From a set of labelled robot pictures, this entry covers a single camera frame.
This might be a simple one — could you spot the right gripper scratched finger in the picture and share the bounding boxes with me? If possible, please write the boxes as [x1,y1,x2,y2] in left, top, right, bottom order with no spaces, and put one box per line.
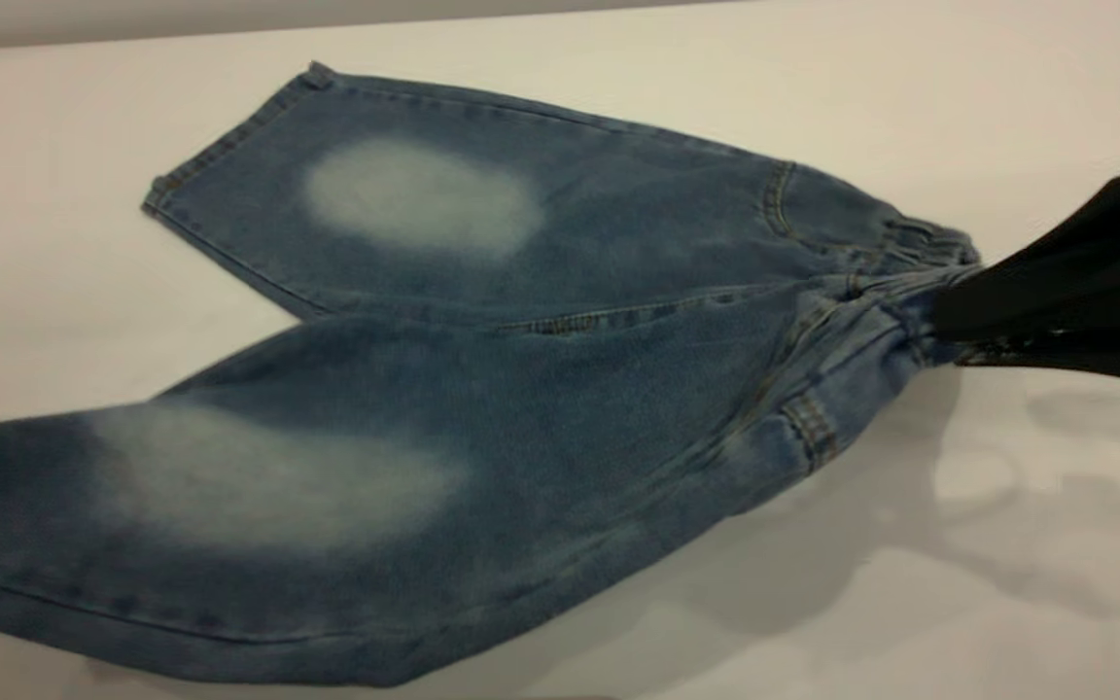
[954,331,1120,392]

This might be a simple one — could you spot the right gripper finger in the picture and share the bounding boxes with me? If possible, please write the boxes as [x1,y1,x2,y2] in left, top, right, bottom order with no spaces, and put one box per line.
[929,66,1120,341]

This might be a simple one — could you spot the blue denim shorts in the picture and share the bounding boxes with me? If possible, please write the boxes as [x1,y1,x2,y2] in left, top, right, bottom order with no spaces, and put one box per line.
[0,61,981,686]

